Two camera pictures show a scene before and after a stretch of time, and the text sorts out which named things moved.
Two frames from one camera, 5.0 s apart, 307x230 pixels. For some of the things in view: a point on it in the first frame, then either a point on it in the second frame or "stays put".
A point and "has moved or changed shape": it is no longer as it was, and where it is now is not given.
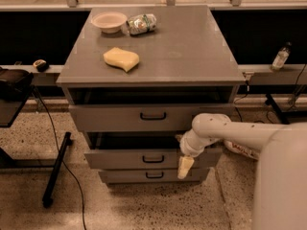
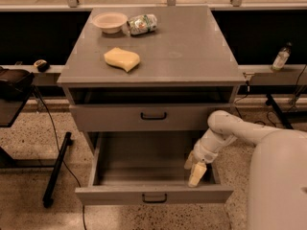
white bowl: (109, 22) stays put
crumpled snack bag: (140, 24) stays put
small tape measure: (41, 65) stays put
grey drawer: (149, 159) has moved or changed shape
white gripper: (188, 149) to (203, 153)
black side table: (10, 112) stays put
